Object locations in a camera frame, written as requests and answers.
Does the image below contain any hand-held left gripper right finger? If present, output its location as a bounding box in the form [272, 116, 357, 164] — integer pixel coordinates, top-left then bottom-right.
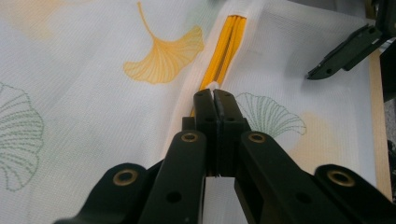
[213, 89, 252, 178]

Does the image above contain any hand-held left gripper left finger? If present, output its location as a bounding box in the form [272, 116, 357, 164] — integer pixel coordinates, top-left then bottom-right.
[181, 88, 219, 178]

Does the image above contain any white leaf-print pillowcase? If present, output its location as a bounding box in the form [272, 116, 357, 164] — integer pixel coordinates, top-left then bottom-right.
[0, 0, 378, 224]

